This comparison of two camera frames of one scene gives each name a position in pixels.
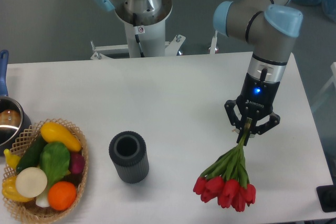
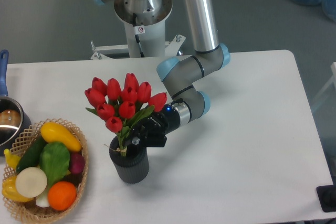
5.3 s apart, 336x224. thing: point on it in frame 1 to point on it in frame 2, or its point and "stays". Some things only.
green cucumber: (30, 156) stays
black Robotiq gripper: (257, 96) to (153, 129)
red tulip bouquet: (227, 179) to (122, 107)
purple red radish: (76, 162) stays
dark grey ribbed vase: (128, 151) stays
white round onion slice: (31, 182) stays
